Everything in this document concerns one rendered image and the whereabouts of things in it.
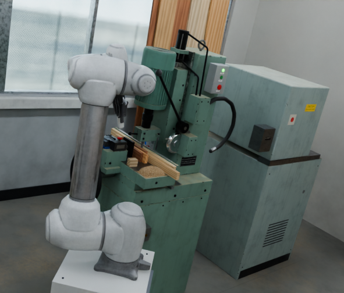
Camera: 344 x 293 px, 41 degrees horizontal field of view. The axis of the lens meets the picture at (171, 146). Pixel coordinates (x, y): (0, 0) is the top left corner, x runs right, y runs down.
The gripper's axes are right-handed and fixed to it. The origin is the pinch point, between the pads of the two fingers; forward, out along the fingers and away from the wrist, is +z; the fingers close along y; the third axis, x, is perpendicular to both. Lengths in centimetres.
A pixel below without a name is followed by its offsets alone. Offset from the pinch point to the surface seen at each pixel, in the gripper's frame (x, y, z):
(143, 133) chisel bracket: -12.3, -3.0, 9.3
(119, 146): 3.9, -4.0, 11.7
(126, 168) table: 4.4, -10.4, 22.1
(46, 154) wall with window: -10, 131, 81
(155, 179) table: -2.2, -27.0, 23.3
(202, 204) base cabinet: -41, -22, 59
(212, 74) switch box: -52, -14, -19
